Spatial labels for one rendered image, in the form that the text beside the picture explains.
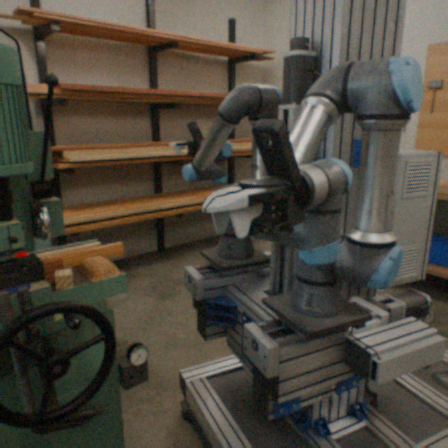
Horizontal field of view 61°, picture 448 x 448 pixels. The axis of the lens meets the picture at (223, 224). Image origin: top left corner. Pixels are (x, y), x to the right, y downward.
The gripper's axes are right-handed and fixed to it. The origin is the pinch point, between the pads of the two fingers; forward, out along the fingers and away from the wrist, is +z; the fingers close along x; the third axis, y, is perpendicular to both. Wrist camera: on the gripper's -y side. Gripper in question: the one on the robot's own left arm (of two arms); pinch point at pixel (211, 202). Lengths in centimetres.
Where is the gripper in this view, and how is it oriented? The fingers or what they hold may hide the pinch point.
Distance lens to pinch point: 48.0
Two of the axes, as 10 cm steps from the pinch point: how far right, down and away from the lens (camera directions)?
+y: 0.6, 9.6, 2.7
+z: -6.5, 2.4, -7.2
